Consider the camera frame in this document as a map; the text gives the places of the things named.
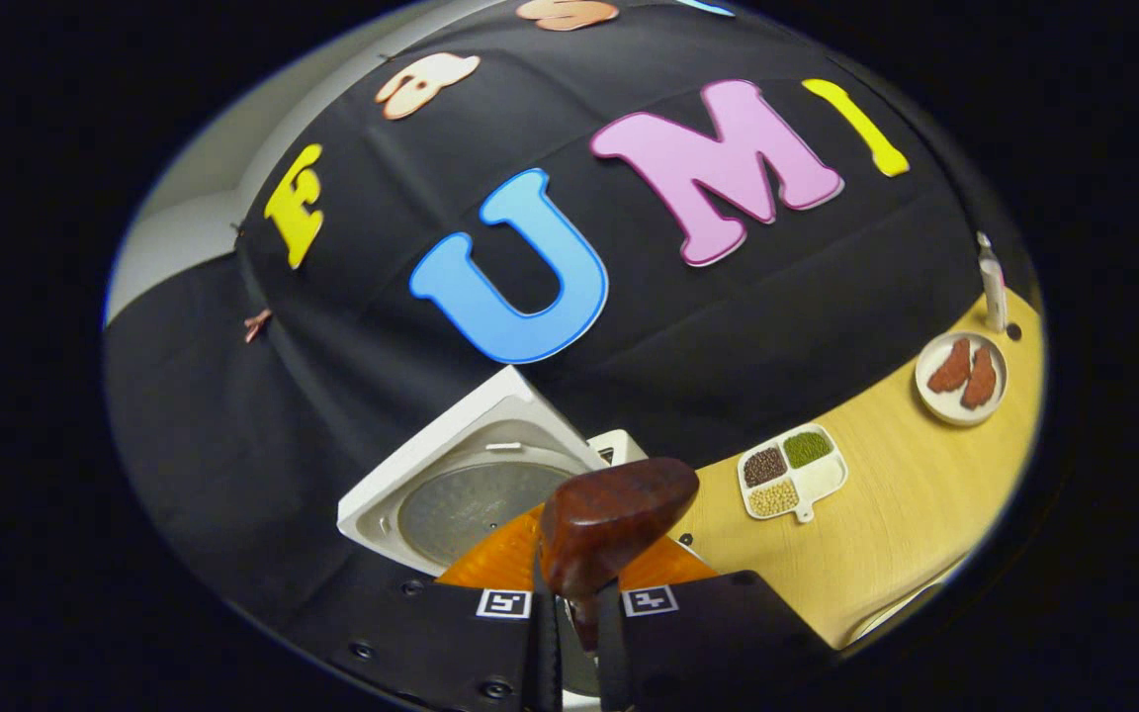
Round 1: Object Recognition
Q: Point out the black backdrop cloth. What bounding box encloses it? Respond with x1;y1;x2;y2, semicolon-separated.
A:
103;0;1040;644

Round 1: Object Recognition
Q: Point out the white round plate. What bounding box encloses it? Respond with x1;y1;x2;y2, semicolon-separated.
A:
915;331;1008;427

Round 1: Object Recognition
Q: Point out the white toaster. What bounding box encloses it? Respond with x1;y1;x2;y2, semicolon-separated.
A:
587;428;650;468

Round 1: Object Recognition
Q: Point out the white rice cooker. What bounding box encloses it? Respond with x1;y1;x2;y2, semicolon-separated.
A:
336;365;612;712

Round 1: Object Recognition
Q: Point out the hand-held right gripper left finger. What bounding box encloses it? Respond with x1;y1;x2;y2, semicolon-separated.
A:
278;504;563;712

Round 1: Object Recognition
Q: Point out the white divided bean dish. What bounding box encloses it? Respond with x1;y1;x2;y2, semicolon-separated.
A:
737;423;849;524

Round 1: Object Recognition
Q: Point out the clear bottle with pink label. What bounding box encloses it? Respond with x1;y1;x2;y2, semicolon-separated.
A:
975;232;1009;333

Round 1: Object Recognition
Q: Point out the red sausage piece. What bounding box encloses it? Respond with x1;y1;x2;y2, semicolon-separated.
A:
960;346;998;410
927;338;972;395

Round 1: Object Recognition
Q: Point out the brown wooden spoon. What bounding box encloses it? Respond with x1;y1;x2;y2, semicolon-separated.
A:
538;457;701;654

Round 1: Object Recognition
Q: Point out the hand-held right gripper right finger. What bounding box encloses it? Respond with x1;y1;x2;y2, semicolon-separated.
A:
597;534;837;712

